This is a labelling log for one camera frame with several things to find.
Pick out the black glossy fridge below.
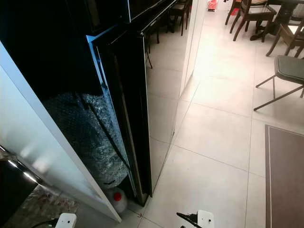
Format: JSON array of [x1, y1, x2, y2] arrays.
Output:
[[0, 0, 208, 207]]

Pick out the white cabinet side panel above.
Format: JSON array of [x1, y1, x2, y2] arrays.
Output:
[[0, 42, 123, 223]]

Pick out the black glass cooktop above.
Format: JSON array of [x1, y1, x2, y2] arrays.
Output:
[[0, 158, 39, 227]]

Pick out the clear bubble wrap sheet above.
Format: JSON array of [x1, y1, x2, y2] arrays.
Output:
[[40, 92, 131, 190]]

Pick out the white bottle with red cap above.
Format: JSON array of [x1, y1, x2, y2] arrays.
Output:
[[108, 188, 129, 213]]

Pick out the dark wooden dining chair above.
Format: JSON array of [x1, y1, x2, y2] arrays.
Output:
[[225, 0, 280, 42], [266, 20, 304, 58]]

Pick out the grey folding stool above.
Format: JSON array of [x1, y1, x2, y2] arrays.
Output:
[[254, 55, 304, 112]]

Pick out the brown floor mat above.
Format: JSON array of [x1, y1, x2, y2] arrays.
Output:
[[265, 124, 304, 228]]

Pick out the dark dining table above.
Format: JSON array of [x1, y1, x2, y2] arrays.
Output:
[[249, 0, 304, 41]]

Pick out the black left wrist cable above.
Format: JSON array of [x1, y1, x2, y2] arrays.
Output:
[[32, 218, 57, 228]]

